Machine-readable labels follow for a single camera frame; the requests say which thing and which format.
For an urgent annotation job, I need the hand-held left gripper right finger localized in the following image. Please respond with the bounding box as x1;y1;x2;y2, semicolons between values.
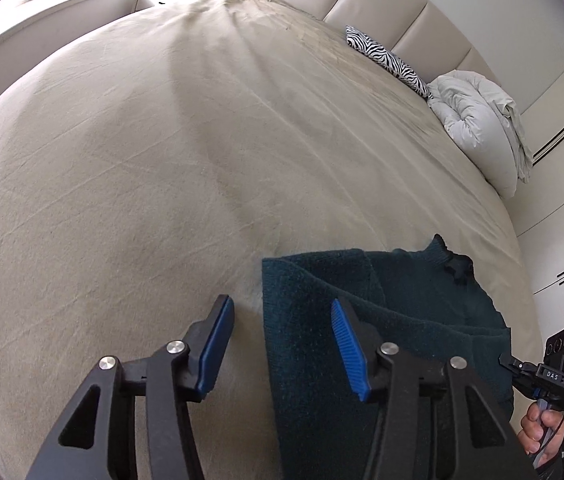
330;298;540;480

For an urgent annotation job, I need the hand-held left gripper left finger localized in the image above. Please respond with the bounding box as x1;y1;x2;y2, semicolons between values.
24;294;236;480

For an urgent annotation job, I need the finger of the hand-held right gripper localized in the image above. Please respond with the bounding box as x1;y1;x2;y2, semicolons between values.
499;353;537;396

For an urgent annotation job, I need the dark teal knit sweater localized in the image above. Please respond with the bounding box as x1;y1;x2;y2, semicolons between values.
261;233;515;480

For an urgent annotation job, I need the person's right hand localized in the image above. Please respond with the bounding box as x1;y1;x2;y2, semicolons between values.
519;402;564;456

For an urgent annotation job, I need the beige bed sheet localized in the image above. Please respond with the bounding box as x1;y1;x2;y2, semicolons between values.
0;0;537;480

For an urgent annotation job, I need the white folded duvet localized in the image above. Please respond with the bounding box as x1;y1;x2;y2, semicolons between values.
426;71;534;198

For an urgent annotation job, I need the zebra print pillow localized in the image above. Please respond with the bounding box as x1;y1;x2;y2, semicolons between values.
345;25;433;100

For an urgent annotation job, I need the cream upholstered headboard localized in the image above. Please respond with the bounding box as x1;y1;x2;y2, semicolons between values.
262;0;512;92

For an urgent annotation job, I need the white ledge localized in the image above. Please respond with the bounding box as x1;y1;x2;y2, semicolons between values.
0;0;143;63

